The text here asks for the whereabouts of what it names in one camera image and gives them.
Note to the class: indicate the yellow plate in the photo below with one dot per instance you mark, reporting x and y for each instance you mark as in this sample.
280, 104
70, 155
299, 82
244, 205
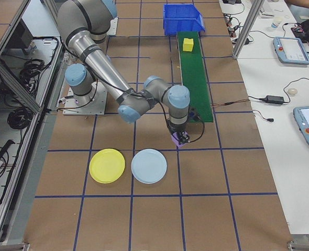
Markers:
107, 166

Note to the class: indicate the black power adapter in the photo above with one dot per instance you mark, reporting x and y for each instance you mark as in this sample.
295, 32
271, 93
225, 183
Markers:
274, 99

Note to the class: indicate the white tape roll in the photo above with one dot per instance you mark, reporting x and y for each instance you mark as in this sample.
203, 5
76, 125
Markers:
292, 91

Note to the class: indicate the white plastic cup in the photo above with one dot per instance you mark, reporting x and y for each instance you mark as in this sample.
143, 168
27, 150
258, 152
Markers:
276, 23

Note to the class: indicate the green conveyor belt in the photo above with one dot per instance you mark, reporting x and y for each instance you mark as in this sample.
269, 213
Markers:
196, 86

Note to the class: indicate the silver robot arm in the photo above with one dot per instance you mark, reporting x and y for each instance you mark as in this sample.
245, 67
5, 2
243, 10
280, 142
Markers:
102, 65

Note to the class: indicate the power strip with plugs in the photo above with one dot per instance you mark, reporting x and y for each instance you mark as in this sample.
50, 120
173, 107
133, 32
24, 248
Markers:
231, 28

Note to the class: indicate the metal V-shaped frame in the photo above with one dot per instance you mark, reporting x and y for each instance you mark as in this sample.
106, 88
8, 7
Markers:
36, 162

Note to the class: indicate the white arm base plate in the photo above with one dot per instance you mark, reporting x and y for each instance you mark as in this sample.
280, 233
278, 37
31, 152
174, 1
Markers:
113, 26
99, 104

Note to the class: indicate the black electronics box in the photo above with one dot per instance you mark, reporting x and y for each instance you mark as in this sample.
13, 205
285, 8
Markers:
23, 36

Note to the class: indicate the aluminium camera post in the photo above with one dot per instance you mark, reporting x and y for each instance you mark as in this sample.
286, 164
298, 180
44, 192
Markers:
244, 31

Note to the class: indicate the light blue plate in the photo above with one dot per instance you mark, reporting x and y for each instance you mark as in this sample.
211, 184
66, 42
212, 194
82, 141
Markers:
149, 166

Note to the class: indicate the yellow foam block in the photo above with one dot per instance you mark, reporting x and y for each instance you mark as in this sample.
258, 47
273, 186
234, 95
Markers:
188, 45

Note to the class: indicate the purple foam block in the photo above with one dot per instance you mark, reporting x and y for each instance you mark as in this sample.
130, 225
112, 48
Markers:
175, 142

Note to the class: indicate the blue plastic bin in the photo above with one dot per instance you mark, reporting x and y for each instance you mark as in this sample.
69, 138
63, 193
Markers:
183, 21

